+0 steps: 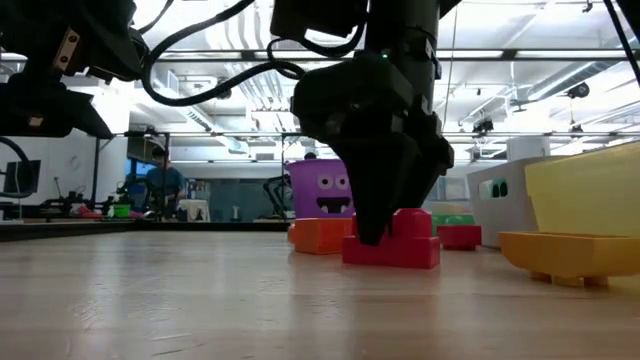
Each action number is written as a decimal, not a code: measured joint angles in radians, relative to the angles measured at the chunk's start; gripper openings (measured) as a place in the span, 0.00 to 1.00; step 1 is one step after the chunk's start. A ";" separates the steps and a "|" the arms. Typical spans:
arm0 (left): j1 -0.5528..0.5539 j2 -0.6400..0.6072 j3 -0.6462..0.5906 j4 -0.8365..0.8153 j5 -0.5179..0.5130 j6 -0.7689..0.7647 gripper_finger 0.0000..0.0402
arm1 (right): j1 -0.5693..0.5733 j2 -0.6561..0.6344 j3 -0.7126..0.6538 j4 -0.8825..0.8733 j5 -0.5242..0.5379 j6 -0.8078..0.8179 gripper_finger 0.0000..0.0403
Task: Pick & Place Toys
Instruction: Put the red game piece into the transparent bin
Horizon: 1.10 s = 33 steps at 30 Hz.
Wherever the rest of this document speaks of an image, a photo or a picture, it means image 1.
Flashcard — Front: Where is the dark red cube brick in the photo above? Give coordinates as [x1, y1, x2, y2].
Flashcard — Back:
[436, 224, 483, 252]

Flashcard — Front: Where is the black ceiling spotlight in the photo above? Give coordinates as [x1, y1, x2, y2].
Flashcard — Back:
[471, 116, 496, 136]
[566, 81, 592, 100]

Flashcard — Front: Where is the white plastic container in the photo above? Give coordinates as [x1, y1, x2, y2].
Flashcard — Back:
[467, 154, 571, 250]

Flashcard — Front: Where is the purple bucket with face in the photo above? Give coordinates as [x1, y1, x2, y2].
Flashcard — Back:
[285, 158, 357, 220]

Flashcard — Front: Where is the green two-stud brick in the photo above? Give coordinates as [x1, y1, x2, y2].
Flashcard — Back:
[430, 213, 476, 228]

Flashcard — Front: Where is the orange sloped brick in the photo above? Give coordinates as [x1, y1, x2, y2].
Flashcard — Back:
[287, 217, 354, 256]

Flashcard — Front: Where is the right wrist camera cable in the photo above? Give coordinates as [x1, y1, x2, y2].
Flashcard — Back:
[139, 0, 307, 109]

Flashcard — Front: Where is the red two-stud brick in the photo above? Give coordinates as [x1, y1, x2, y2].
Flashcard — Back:
[341, 207, 442, 271]

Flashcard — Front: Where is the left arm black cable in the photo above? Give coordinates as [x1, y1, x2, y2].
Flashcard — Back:
[0, 135, 40, 200]

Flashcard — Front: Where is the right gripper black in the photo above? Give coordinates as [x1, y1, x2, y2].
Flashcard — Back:
[290, 48, 456, 247]

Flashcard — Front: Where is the orange-yellow flat brick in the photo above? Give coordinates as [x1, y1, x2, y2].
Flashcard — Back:
[497, 230, 640, 289]

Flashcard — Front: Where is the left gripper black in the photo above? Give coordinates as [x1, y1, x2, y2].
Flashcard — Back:
[0, 0, 147, 140]

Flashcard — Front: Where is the yellow translucent container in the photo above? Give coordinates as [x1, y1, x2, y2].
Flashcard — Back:
[523, 142, 640, 239]

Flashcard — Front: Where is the black computer monitor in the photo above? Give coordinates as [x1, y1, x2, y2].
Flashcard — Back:
[3, 159, 43, 194]

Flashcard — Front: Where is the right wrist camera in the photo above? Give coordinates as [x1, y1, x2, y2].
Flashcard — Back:
[269, 0, 370, 42]

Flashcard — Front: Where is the clear plastic container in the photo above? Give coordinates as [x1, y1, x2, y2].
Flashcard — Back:
[424, 175, 476, 240]

